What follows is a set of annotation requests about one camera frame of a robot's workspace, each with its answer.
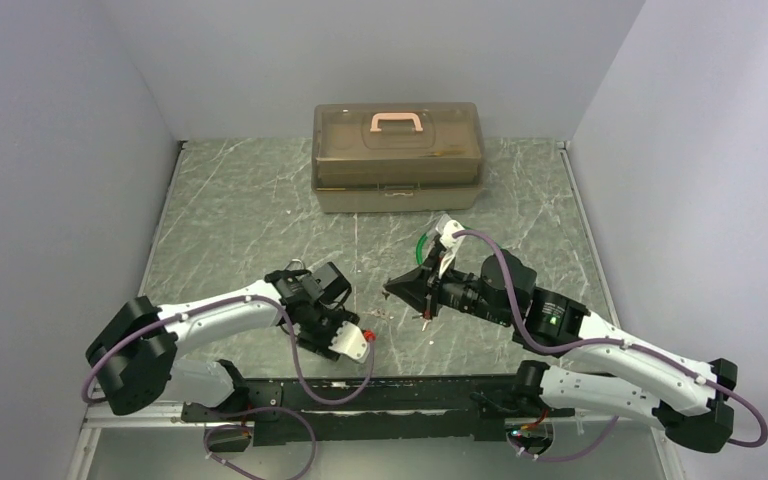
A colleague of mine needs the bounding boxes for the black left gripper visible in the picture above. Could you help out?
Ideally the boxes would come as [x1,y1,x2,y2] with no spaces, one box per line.
[296,301,360,363]

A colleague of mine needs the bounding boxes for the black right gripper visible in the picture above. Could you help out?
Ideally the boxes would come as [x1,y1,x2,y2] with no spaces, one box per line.
[386,246,513,326]

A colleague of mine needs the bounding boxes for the green cable lock loop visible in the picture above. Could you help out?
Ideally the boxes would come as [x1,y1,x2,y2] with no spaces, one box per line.
[414,233,429,265]

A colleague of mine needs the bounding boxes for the black cable lock loop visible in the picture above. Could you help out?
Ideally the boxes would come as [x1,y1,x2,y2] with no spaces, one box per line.
[284,258,307,271]

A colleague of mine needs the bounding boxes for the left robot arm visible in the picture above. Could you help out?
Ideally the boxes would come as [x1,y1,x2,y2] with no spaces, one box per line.
[81,260,375,420]

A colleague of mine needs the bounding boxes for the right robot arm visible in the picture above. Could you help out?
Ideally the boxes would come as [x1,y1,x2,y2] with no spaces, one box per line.
[384,251,737,453]

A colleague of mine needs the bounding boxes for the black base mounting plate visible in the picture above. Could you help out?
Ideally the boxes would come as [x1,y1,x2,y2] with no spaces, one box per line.
[182,374,575,447]

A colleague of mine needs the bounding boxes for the translucent brown plastic toolbox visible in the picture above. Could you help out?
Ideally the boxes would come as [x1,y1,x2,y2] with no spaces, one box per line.
[311,102,486,213]

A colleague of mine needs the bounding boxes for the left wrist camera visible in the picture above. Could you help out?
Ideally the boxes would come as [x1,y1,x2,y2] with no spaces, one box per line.
[328,322,376,364]

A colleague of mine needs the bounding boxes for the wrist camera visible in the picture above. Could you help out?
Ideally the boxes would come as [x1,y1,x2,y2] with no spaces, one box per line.
[427,213,467,278]
[328,322,376,364]

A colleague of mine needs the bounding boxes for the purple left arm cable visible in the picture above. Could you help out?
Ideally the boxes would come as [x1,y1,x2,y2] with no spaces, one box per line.
[80,294,377,480]

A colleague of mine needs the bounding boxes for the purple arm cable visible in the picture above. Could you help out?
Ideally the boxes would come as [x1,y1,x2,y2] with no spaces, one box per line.
[453,228,768,465]
[80,294,377,480]

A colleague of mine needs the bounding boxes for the silver keys on ring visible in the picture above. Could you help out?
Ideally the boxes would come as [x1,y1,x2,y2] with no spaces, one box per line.
[364,308,394,320]

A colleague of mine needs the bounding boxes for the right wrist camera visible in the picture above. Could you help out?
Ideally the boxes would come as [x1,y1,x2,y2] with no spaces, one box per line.
[427,213,467,278]

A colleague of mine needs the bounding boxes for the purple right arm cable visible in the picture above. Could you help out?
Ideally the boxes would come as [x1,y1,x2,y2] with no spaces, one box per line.
[453,228,768,465]

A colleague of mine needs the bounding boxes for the aluminium extrusion rail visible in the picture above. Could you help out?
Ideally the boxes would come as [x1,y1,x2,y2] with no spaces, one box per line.
[83,397,193,429]

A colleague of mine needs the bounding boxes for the pink toolbox handle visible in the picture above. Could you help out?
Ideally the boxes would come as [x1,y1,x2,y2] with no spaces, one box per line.
[369,111,424,134]

